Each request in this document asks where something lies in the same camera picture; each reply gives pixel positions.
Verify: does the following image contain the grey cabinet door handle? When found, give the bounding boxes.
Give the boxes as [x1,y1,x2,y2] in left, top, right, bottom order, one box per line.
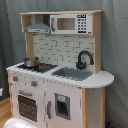
[47,101,51,119]

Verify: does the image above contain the left red stove knob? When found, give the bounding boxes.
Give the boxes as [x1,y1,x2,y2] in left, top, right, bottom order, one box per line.
[13,76,18,82]

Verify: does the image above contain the white toy microwave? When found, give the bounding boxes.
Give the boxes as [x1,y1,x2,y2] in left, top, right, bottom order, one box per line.
[50,14,92,34]

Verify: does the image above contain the grey range hood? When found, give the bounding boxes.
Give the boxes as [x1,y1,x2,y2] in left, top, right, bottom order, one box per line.
[24,14,50,34]

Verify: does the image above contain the black toy stovetop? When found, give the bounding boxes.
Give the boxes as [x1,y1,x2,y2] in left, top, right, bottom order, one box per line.
[20,63,56,73]

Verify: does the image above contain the red stove knob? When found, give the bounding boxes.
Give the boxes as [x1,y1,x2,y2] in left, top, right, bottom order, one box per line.
[13,76,18,82]
[31,81,37,87]

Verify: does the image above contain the right red stove knob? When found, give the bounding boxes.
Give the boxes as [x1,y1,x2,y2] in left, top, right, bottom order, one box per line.
[31,81,37,87]

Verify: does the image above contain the toy oven door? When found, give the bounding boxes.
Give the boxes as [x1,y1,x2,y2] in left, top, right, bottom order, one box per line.
[18,90,37,122]

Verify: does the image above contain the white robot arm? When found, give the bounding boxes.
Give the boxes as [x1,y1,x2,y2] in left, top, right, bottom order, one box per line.
[6,118,37,128]

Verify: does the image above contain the grey ice dispenser panel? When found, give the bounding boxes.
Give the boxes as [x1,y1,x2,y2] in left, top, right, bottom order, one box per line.
[54,93,71,120]

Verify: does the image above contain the small metal pot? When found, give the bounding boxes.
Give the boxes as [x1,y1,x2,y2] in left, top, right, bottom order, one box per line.
[24,56,39,67]

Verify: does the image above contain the wooden toy kitchen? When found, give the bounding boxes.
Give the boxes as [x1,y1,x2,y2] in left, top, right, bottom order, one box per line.
[3,10,114,128]

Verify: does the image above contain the black toy faucet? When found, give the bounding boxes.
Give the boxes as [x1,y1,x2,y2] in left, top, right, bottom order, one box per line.
[75,50,95,71]

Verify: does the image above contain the grey toy sink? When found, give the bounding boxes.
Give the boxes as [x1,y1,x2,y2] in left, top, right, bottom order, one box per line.
[52,67,92,81]

